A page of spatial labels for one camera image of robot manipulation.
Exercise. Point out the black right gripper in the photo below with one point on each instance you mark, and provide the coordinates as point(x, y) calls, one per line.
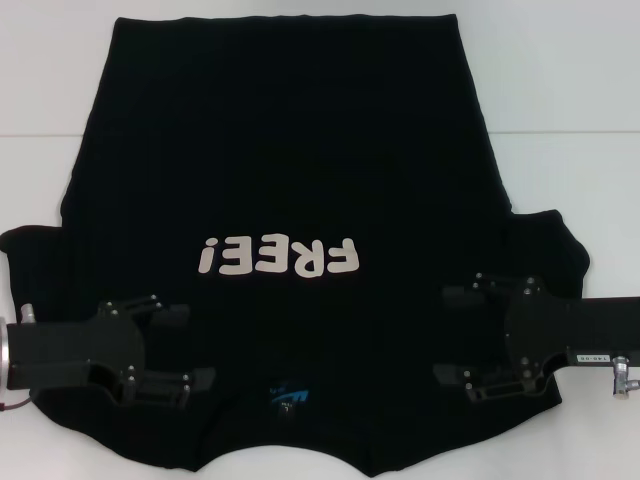
point(540, 325)

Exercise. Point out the black shirt with FREE print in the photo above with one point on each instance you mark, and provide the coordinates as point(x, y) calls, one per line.
point(300, 150)

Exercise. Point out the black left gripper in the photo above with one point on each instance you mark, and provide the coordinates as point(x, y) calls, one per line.
point(75, 345)

